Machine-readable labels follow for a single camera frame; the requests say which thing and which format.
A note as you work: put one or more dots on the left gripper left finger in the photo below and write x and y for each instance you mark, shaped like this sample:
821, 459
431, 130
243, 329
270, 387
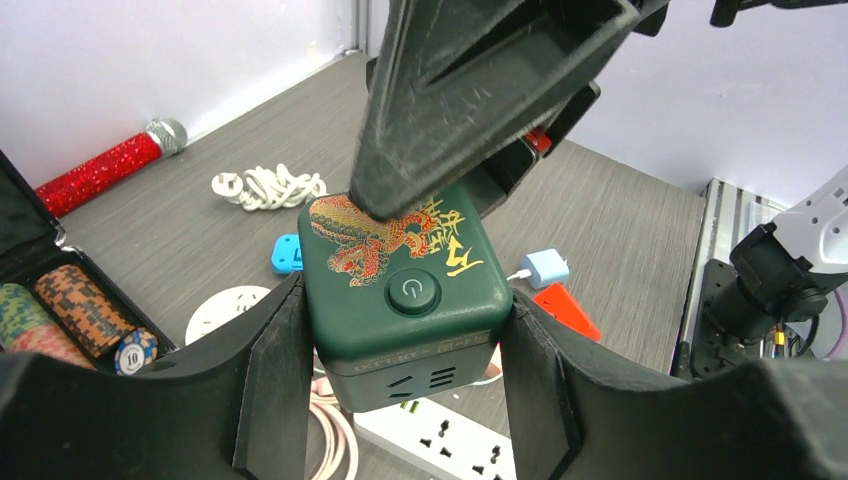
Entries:
232, 405

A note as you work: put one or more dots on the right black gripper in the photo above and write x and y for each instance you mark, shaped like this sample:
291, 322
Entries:
476, 93

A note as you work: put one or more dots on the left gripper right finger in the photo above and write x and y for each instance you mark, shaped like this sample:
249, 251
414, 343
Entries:
578, 410

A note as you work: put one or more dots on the dark green cube socket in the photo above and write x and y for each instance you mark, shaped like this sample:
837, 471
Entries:
405, 308

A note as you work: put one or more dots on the blue plug adapter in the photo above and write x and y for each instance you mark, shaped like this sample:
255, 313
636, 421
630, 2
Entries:
286, 256

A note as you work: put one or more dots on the red cube socket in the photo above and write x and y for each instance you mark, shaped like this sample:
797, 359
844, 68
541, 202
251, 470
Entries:
558, 302

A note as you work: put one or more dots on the small white power strip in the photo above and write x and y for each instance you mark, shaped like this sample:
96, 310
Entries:
434, 438

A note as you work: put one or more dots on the light blue charger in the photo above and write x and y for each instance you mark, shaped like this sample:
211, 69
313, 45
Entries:
542, 269

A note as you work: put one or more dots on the black poker chip case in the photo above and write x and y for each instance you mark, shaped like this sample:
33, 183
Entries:
56, 301

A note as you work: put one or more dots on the red glitter microphone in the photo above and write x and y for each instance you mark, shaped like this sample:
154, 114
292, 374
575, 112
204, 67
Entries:
161, 138

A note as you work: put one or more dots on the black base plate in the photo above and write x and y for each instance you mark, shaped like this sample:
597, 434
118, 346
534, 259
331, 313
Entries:
701, 349

